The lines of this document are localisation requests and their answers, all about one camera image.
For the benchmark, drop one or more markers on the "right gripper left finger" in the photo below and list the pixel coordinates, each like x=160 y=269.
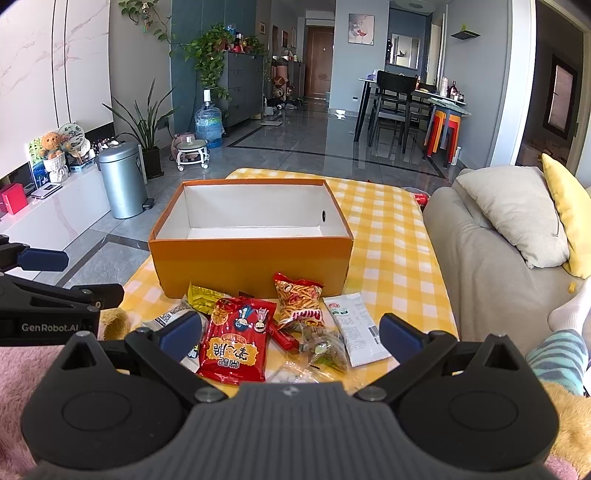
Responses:
x=156 y=352

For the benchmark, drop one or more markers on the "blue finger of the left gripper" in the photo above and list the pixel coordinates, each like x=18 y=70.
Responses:
x=31 y=259

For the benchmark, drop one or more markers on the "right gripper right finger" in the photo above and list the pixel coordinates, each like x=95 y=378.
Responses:
x=418 y=354

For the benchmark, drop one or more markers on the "grey white snack packet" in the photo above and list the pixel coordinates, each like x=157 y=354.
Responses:
x=178 y=333

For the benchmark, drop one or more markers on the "yellow snack packet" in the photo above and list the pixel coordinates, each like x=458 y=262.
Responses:
x=202 y=299

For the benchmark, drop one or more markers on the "large red snack bag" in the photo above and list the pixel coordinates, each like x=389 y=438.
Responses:
x=234 y=346

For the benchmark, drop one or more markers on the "clear packet brown snacks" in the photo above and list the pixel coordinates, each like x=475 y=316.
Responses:
x=323 y=346

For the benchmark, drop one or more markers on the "orange noodle snack bag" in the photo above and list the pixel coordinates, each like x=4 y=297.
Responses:
x=299 y=302

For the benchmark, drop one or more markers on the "dark red snack bar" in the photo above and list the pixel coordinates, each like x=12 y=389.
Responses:
x=284 y=339

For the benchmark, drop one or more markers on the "clear packet white balls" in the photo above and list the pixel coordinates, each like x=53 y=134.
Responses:
x=292 y=373

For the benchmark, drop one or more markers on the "white tv cabinet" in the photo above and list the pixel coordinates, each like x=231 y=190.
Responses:
x=63 y=220

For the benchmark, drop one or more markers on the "pink fluffy blanket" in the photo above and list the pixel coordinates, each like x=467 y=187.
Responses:
x=22 y=368

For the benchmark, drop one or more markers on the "yellow plush fabric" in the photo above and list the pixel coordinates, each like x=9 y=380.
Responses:
x=113 y=324

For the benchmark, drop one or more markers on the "red box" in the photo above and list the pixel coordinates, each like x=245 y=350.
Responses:
x=13 y=198

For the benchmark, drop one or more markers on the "yellow checkered tablecloth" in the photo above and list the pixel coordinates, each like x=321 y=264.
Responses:
x=393 y=265

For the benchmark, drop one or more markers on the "beige sofa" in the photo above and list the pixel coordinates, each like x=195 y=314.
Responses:
x=491 y=288

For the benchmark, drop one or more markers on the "teddy bear toy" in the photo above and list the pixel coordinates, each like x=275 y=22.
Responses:
x=50 y=145

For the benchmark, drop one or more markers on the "silver trash can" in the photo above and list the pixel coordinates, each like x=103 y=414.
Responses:
x=123 y=181

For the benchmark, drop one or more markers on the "orange cardboard box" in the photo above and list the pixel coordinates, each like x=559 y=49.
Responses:
x=233 y=235

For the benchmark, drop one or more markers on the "striped sock foot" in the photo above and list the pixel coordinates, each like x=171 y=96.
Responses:
x=562 y=358

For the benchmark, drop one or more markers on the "potted green plant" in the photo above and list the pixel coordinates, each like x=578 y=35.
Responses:
x=142 y=125

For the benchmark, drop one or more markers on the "beige cushion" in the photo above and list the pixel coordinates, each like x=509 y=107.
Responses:
x=517 y=203

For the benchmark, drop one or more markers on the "white round stool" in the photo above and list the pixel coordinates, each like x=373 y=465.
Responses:
x=193 y=152

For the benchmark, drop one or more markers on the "yellow cushion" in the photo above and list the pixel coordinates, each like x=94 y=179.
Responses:
x=573 y=204

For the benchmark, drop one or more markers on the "orange red stacked stools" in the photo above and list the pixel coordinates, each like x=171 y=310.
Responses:
x=443 y=134

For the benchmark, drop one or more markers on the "blue water jug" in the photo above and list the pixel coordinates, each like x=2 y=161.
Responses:
x=208 y=122

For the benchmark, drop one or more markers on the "dark dining table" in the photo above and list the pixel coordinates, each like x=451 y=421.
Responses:
x=424 y=105

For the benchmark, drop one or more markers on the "black dining chair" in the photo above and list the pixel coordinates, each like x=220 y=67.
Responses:
x=393 y=103

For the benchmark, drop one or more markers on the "hanging ivy plant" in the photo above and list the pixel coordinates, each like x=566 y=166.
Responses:
x=207 y=54

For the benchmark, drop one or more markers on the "grey drawer cabinet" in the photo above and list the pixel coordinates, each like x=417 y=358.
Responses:
x=242 y=77

